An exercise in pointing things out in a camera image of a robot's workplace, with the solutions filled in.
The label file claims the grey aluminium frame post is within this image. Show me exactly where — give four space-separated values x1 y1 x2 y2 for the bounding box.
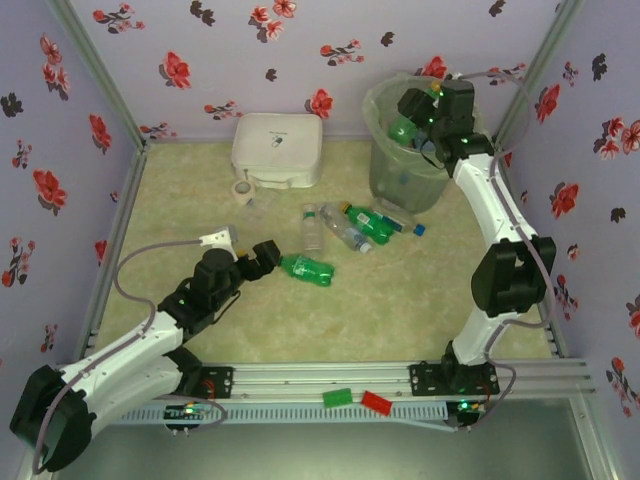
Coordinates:
49 0 150 150
492 0 586 151

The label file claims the thin grey base cable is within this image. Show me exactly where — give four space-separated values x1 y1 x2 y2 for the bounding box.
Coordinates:
469 363 519 434
162 394 230 437

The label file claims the clear bottle green neck band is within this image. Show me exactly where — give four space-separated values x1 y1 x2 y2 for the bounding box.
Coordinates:
301 203 325 253

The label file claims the grey left arm cable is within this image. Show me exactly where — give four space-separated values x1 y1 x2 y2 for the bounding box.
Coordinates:
32 238 204 474

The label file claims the green translucent bin with liner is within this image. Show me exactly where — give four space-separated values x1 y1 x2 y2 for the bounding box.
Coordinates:
360 69 494 215

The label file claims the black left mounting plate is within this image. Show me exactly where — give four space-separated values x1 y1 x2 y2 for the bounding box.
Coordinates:
197 366 235 400

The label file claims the white slotted cable duct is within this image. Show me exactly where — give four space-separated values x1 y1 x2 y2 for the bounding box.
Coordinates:
117 403 449 426

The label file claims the white tape roll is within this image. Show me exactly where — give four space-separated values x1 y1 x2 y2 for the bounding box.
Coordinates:
230 179 258 205

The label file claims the black mounting plate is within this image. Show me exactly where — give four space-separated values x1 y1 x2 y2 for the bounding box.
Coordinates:
408 363 501 399
197 366 235 400

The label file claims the red plastic block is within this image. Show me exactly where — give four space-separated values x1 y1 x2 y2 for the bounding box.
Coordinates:
360 390 394 416

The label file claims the green plastic bottle orange cap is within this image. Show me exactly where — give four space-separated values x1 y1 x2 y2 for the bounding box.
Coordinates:
388 115 424 146
278 253 336 290
339 201 397 247

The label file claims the green plastic block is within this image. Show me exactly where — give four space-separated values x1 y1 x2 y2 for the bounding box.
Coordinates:
322 387 354 409

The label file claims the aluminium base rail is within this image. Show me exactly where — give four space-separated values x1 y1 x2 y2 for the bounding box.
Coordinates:
49 359 599 401

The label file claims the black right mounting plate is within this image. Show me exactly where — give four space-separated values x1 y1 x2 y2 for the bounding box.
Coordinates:
408 363 501 399

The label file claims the white plastic container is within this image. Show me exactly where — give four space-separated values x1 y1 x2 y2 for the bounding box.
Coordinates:
230 112 324 190

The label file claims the clear plastic bottle blue cap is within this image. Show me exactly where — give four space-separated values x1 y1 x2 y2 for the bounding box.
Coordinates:
372 196 428 237

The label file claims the left circuit board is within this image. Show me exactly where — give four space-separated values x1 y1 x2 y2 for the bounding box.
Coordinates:
163 403 214 426

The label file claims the circuit board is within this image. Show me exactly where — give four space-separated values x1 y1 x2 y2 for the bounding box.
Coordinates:
163 403 214 426
447 398 489 431

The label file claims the right circuit board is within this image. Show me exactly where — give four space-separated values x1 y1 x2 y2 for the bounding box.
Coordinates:
447 398 489 431

